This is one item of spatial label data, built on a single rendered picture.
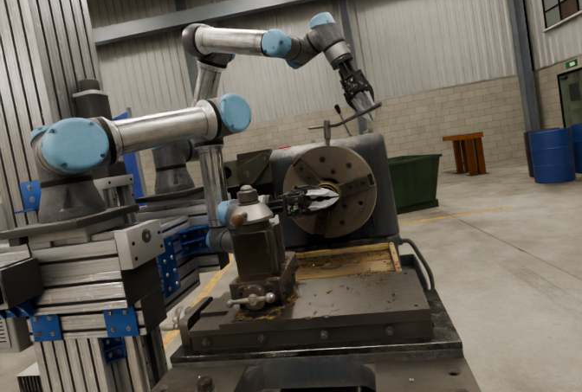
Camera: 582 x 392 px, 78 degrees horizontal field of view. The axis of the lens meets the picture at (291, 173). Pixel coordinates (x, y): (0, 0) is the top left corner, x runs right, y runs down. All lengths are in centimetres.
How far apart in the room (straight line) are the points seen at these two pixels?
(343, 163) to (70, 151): 77
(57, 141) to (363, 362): 72
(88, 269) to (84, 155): 28
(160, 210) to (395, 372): 107
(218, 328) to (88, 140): 49
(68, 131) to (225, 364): 56
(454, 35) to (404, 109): 258
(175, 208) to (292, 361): 92
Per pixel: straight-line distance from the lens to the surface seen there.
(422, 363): 61
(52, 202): 103
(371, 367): 61
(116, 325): 106
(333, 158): 120
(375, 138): 137
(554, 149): 743
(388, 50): 1178
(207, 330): 66
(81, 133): 89
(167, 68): 1246
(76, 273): 103
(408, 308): 60
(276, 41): 109
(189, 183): 143
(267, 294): 62
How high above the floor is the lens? 122
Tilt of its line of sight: 3 degrees down
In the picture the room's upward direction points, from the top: 10 degrees counter-clockwise
